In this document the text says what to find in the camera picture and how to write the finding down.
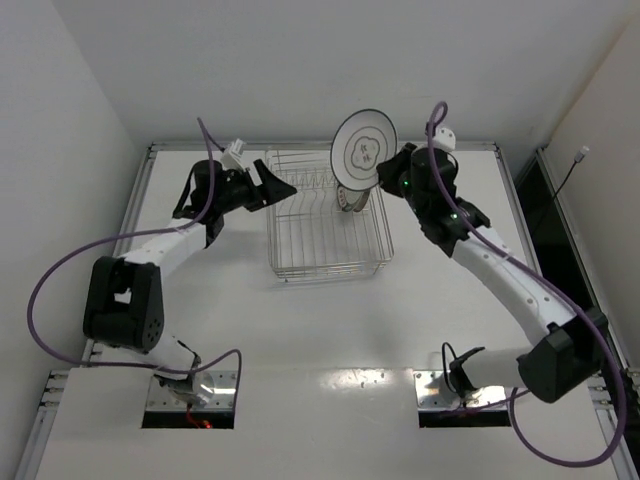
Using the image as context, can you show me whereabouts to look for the orange sunburst plate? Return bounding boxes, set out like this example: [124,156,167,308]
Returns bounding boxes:
[353,190,370,212]

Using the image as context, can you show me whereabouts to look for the white plate teal rings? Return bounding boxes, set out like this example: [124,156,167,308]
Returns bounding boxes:
[329,108,399,192]

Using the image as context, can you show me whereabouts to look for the dark teal rimmed plate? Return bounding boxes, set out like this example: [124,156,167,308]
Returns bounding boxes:
[336,185,362,212]

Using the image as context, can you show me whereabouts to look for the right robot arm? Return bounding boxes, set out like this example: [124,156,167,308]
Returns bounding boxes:
[376,143,608,403]

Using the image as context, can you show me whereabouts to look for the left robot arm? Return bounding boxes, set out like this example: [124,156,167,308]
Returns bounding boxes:
[83,160,297,403]

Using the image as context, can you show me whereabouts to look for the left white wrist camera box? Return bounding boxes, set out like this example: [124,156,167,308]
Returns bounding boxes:
[220,139,246,172]

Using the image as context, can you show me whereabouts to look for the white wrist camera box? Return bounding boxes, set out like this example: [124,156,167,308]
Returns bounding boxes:
[432,125,456,153]
[220,139,246,172]

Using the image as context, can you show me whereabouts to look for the metal wire dish rack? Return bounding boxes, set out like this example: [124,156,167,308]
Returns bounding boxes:
[266,147,394,283]

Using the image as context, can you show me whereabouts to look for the black cable with white plug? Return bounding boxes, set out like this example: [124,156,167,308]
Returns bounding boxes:
[552,145,590,200]

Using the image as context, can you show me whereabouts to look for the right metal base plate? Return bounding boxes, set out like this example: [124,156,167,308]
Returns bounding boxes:
[413,370,507,413]

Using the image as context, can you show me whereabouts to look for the metal base plate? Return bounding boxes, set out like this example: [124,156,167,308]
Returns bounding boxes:
[146,370,237,413]
[413,370,507,413]

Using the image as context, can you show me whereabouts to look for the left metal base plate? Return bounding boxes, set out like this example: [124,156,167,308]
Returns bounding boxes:
[146,370,237,413]

